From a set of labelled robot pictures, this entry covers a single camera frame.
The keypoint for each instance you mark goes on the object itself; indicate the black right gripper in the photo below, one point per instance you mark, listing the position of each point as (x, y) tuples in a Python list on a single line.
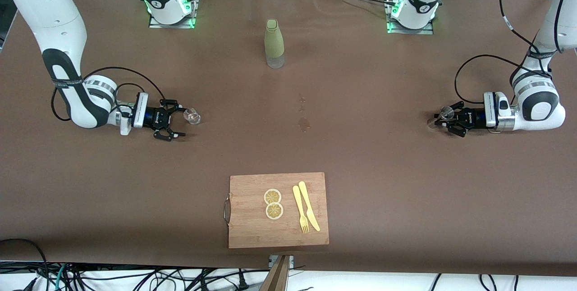
[(155, 117)]

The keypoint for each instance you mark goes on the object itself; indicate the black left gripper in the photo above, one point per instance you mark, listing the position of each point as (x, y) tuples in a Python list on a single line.
[(474, 118)]

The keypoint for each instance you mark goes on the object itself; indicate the steel jigger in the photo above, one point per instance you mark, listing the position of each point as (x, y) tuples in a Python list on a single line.
[(446, 112)]

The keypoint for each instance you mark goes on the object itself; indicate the small clear glass beaker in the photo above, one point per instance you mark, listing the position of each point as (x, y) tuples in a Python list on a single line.
[(193, 116)]

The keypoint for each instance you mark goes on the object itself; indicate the brown table cover sheet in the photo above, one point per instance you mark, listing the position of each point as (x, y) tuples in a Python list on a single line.
[(135, 183)]

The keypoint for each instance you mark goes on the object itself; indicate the lemon slice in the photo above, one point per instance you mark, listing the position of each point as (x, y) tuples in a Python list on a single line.
[(272, 196), (274, 211)]

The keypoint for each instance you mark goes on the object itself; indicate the green sleeved glass bottle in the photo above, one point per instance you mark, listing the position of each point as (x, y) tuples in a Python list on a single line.
[(274, 41)]

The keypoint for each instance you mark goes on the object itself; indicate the large liquid puddle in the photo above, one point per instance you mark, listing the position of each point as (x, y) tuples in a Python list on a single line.
[(304, 124)]

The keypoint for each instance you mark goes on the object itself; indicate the wooden cutting board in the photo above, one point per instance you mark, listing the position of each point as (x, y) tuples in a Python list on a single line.
[(252, 228)]

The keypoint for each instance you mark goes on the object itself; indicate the yellow plastic fork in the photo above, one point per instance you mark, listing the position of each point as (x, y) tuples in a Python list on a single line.
[(299, 205)]

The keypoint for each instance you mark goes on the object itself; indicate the yellow plastic knife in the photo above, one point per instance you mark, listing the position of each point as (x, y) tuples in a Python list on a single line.
[(307, 201)]

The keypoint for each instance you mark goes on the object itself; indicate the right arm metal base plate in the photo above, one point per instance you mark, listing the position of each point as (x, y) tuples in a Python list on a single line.
[(171, 25)]

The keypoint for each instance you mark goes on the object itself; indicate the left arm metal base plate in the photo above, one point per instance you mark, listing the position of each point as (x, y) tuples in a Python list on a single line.
[(410, 32)]

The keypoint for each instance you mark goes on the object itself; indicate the silver metal bracket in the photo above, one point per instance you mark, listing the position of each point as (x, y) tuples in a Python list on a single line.
[(272, 260)]

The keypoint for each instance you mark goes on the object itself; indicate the wooden post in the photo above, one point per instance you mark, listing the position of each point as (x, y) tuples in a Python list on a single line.
[(276, 277)]

